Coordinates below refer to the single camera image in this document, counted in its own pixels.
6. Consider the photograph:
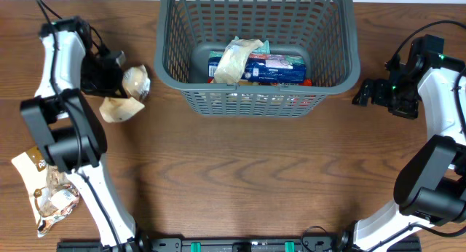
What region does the beige clear pouch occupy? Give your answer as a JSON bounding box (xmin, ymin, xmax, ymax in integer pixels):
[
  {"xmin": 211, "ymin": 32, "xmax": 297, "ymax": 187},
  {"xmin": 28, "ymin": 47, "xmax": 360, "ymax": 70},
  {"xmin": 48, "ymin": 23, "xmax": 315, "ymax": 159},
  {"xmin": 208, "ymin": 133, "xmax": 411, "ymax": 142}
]
[{"xmin": 214, "ymin": 39, "xmax": 264, "ymax": 84}]

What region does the blue tissue pack box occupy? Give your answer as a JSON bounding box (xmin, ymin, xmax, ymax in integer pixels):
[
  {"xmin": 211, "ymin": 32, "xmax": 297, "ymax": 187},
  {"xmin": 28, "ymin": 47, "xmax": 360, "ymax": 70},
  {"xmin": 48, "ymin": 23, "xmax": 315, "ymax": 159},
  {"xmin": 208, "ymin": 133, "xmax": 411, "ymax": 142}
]
[{"xmin": 207, "ymin": 50, "xmax": 307, "ymax": 84}]

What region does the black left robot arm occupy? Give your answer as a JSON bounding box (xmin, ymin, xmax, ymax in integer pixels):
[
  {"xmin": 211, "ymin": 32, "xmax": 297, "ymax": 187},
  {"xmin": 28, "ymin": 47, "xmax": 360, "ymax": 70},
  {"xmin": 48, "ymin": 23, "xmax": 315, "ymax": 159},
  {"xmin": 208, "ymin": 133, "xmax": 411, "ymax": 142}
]
[{"xmin": 20, "ymin": 16, "xmax": 151, "ymax": 251}]

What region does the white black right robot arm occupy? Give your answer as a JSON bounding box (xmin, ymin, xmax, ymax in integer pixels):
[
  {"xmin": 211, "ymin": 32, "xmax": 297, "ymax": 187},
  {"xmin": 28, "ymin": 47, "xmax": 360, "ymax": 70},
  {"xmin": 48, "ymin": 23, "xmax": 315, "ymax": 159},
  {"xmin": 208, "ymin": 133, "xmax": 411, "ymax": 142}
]
[{"xmin": 333, "ymin": 35, "xmax": 465, "ymax": 251}]

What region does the teal snack wrapper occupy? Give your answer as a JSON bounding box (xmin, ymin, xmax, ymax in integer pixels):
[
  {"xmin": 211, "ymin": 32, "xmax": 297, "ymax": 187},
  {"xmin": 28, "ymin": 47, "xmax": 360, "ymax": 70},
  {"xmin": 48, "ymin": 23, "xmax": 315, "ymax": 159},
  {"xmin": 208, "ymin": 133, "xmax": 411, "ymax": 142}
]
[{"xmin": 228, "ymin": 36, "xmax": 271, "ymax": 54}]

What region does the red snack bar package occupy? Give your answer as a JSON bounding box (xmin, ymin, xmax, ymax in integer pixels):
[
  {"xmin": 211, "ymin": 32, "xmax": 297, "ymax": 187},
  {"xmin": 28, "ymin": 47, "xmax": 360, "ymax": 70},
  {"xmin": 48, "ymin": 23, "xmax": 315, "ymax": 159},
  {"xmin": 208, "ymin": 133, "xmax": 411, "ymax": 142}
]
[{"xmin": 207, "ymin": 77, "xmax": 312, "ymax": 101}]

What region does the white brown treat pouch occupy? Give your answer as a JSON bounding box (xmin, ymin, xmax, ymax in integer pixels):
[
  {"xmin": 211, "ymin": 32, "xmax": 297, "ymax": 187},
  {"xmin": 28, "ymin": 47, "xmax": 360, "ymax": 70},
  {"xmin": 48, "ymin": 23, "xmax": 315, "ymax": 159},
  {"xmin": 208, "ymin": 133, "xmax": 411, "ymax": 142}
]
[{"xmin": 12, "ymin": 146, "xmax": 80, "ymax": 237}]

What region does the grey plastic lattice basket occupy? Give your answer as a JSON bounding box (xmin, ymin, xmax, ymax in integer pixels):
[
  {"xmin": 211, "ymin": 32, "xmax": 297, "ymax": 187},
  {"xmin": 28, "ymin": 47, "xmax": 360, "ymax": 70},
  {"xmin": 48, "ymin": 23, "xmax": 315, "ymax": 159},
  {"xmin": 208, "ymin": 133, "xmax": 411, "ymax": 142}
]
[{"xmin": 154, "ymin": 0, "xmax": 361, "ymax": 117}]

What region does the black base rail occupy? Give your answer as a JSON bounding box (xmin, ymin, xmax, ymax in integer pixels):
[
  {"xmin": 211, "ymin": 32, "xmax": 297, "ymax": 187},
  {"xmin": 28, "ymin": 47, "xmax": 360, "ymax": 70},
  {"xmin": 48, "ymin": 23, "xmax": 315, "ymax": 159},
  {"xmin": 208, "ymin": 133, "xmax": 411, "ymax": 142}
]
[{"xmin": 56, "ymin": 235, "xmax": 422, "ymax": 252}]

